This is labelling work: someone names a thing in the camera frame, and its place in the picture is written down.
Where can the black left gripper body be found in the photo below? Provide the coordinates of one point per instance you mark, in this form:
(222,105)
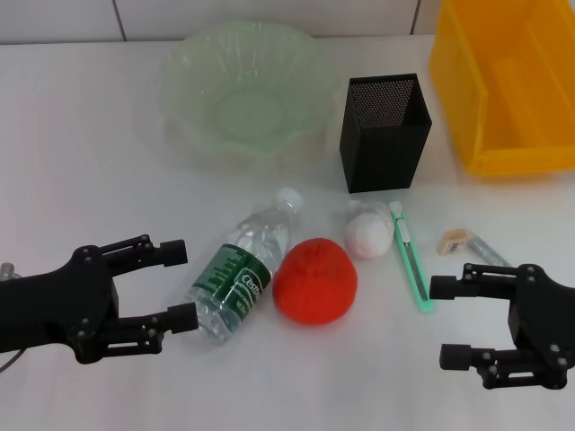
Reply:
(54,310)

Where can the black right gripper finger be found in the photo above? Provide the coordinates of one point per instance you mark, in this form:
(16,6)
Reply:
(456,357)
(447,287)

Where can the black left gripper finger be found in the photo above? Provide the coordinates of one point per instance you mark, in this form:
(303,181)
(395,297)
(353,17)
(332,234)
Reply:
(182,319)
(173,252)

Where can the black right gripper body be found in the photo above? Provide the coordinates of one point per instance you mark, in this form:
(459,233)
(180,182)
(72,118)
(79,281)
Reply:
(543,323)

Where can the small beige eraser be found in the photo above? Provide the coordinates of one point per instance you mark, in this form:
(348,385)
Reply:
(451,244)

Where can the green utility knife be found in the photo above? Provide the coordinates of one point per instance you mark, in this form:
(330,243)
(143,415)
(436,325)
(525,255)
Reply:
(411,256)

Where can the clear green-label water bottle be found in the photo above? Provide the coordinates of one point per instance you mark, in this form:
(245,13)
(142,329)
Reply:
(233,278)

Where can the white paper ball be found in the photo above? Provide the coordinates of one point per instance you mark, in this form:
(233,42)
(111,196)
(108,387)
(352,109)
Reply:
(368,235)

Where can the orange knitted toy fruit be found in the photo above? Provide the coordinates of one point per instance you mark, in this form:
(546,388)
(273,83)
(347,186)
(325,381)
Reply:
(314,283)

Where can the silver glitter pen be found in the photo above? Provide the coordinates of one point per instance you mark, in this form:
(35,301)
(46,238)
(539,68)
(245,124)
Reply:
(487,253)

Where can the black mesh pen holder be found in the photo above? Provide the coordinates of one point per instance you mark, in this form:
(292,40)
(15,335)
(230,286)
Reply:
(386,152)

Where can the yellow plastic bin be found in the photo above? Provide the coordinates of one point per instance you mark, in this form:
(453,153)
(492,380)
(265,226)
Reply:
(494,161)

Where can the pale green glass bowl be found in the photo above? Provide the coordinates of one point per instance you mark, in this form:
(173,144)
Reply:
(242,108)

